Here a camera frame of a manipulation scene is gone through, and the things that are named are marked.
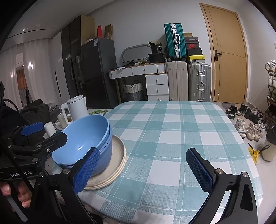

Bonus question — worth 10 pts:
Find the blue bowl back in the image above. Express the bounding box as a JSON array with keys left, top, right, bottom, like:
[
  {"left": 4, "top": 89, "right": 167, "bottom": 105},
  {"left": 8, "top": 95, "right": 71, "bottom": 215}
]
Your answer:
[{"left": 52, "top": 132, "right": 112, "bottom": 175}]

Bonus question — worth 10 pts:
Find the blue bowl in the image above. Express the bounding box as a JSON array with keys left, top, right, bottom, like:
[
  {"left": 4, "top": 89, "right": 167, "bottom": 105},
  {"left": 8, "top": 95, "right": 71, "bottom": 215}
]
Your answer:
[
  {"left": 52, "top": 132, "right": 112, "bottom": 175},
  {"left": 51, "top": 114, "right": 110, "bottom": 166},
  {"left": 93, "top": 127, "right": 113, "bottom": 175}
]

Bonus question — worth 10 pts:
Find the cream plate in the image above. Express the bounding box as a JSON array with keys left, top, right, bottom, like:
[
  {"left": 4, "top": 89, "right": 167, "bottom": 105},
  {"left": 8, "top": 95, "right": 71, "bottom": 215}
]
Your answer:
[
  {"left": 84, "top": 154, "right": 127, "bottom": 190},
  {"left": 85, "top": 135, "right": 127, "bottom": 190},
  {"left": 85, "top": 150, "right": 126, "bottom": 190}
]

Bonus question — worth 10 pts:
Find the person's left hand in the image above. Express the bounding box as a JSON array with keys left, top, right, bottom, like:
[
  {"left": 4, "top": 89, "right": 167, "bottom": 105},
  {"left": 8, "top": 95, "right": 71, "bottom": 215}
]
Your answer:
[{"left": 1, "top": 182, "right": 32, "bottom": 208}]

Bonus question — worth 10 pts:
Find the white cup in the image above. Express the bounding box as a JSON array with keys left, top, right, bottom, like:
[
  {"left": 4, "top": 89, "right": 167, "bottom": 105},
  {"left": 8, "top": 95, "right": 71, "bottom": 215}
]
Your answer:
[{"left": 43, "top": 121, "right": 56, "bottom": 137}]

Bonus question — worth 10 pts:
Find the white electric kettle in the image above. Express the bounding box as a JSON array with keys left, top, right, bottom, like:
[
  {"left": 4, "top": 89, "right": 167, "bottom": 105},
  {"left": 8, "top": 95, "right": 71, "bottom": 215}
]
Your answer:
[{"left": 61, "top": 95, "right": 89, "bottom": 125}]

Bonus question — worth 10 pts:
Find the white bucket on floor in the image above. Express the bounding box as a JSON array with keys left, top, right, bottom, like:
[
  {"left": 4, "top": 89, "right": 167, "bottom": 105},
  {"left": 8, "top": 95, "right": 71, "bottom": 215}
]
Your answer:
[{"left": 261, "top": 144, "right": 276, "bottom": 162}]

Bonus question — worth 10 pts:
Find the teal checkered tablecloth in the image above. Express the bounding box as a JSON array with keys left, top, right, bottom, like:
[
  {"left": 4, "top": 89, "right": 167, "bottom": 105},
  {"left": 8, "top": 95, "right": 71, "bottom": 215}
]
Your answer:
[{"left": 79, "top": 101, "right": 263, "bottom": 223}]

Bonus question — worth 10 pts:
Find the wooden shoe rack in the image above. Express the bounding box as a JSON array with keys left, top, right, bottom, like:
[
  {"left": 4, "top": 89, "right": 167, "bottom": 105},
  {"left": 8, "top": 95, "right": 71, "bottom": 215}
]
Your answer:
[{"left": 264, "top": 60, "right": 275, "bottom": 129}]

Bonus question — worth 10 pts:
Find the woven laundry basket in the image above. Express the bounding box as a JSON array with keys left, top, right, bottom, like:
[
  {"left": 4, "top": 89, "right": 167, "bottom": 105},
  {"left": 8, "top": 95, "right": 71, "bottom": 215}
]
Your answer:
[{"left": 124, "top": 80, "right": 144, "bottom": 101}]

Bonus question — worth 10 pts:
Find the dark grey refrigerator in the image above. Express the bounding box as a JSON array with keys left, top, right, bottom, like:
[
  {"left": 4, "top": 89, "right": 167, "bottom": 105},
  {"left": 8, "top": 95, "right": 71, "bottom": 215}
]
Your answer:
[{"left": 81, "top": 37, "right": 119, "bottom": 109}]

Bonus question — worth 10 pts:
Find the dark tall cabinet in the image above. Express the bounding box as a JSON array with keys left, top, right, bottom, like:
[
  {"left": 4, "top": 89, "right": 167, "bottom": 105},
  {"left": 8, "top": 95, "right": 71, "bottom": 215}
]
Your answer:
[{"left": 61, "top": 15, "right": 95, "bottom": 98}]

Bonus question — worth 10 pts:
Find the white drawer desk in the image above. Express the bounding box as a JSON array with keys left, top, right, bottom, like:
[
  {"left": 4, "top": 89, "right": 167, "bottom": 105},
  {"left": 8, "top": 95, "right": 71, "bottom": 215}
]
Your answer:
[{"left": 109, "top": 63, "right": 169, "bottom": 103}]

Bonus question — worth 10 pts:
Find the black bag on desk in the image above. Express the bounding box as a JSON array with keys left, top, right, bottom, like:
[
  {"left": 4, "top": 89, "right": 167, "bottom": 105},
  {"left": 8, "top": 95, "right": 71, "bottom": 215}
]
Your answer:
[{"left": 148, "top": 41, "right": 164, "bottom": 63}]

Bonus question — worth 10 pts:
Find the silver suitcase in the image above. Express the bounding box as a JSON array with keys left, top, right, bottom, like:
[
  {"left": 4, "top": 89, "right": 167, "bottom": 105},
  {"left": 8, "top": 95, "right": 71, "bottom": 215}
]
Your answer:
[{"left": 188, "top": 63, "right": 211, "bottom": 102}]

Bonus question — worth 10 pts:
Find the wooden door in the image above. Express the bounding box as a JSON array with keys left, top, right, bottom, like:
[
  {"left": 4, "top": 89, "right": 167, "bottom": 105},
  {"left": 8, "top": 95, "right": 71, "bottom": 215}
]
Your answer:
[{"left": 200, "top": 3, "right": 248, "bottom": 104}]

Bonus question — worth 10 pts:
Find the beige suitcase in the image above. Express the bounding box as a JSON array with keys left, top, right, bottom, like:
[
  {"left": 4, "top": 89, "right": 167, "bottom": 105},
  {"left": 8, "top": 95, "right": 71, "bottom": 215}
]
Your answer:
[{"left": 167, "top": 61, "right": 189, "bottom": 101}]

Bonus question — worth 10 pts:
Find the teal suitcase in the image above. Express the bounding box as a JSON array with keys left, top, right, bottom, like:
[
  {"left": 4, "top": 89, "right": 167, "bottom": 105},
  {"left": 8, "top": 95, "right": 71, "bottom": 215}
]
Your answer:
[{"left": 164, "top": 23, "right": 187, "bottom": 61}]

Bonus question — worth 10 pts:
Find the stack of shoe boxes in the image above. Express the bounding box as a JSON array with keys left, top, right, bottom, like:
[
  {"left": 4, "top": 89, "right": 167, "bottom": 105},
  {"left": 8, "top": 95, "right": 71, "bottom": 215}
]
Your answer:
[{"left": 183, "top": 33, "right": 205, "bottom": 63}]

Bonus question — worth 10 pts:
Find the grey arched frame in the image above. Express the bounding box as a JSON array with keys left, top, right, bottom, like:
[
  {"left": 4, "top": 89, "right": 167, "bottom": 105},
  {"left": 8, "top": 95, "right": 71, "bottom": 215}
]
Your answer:
[{"left": 121, "top": 44, "right": 152, "bottom": 63}]

